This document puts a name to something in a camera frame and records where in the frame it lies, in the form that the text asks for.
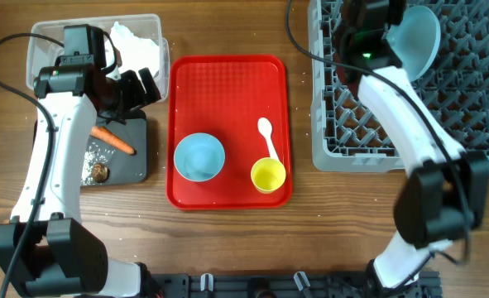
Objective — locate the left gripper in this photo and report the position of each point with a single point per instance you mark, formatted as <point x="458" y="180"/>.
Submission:
<point x="137" y="97"/>

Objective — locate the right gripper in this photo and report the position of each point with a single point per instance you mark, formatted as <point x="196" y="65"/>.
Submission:
<point x="394" y="16"/>

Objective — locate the orange carrot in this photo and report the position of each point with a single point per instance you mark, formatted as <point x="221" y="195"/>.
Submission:
<point x="104" y="135"/>

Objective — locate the white rice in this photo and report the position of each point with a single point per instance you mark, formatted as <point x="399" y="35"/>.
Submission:
<point x="92" y="156"/>

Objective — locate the blue bowl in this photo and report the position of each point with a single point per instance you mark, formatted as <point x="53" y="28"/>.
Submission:
<point x="199" y="157"/>

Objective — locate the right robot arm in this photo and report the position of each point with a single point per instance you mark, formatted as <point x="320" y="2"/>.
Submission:
<point x="443" y="199"/>

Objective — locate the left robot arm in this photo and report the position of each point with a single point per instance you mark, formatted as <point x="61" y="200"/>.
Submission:
<point x="44" y="249"/>

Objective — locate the grey dishwasher rack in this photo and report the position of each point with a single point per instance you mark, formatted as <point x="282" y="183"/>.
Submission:
<point x="347" y="138"/>

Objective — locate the white crumpled paper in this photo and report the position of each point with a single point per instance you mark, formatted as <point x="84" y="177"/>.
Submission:
<point x="134" y="53"/>

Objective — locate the black tray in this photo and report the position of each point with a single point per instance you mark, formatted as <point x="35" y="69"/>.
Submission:
<point x="128" y="165"/>

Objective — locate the red plastic tray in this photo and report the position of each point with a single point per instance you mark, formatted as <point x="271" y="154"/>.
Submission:
<point x="224" y="96"/>

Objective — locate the clear plastic bin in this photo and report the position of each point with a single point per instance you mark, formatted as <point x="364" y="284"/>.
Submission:
<point x="142" y="25"/>

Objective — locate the white plastic spoon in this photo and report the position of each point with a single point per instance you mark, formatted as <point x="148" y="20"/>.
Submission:
<point x="265" y="129"/>

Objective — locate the yellow cup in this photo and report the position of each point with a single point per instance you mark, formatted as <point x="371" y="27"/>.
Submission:
<point x="268" y="175"/>

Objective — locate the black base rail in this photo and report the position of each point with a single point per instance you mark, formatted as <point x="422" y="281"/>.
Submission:
<point x="300" y="284"/>

